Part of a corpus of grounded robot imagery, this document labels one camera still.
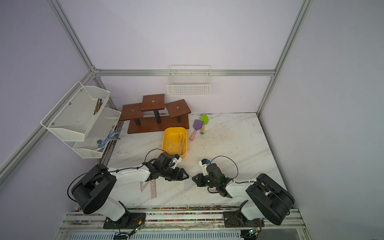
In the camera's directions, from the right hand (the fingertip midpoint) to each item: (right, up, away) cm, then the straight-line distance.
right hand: (194, 180), depth 86 cm
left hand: (-6, +1, -1) cm, 6 cm away
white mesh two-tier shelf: (-60, +36, -8) cm, 70 cm away
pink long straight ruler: (-23, -4, -3) cm, 24 cm away
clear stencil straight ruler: (-9, +19, +15) cm, 26 cm away
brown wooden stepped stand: (-30, +40, +20) cm, 54 cm away
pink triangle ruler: (-30, -2, 0) cm, 30 cm away
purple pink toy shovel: (+2, +33, +28) cm, 43 cm away
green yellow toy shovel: (+8, +38, +32) cm, 50 cm away
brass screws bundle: (-54, +43, -5) cm, 69 cm away
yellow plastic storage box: (-14, +22, +18) cm, 31 cm away
